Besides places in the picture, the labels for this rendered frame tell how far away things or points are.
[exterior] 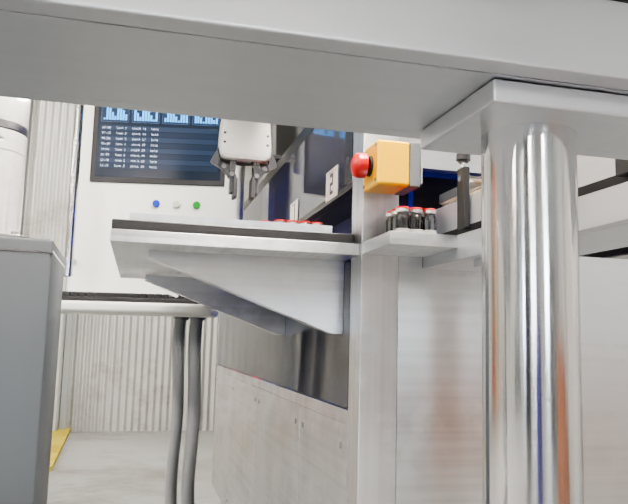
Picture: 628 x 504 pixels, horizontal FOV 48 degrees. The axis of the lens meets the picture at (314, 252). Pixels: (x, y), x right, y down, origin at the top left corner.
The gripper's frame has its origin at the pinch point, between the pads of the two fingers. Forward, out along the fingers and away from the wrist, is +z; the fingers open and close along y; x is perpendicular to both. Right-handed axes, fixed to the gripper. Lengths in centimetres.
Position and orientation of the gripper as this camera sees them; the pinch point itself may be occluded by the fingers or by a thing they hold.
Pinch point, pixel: (243, 189)
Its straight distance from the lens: 136.2
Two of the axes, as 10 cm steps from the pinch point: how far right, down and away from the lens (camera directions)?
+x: 2.4, -1.2, -9.6
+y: -9.7, -0.6, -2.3
